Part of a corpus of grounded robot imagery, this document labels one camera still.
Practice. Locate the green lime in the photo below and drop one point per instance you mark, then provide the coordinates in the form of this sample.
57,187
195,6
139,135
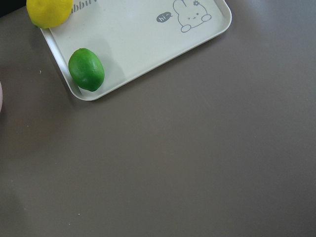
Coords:
86,69

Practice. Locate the cream rabbit tray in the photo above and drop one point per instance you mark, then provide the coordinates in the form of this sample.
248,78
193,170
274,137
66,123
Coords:
132,37

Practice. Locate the pink bowl of ice cubes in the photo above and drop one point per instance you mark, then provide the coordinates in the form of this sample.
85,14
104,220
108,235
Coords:
1,97

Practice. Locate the yellow lemon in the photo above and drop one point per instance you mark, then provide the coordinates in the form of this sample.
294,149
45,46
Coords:
48,13

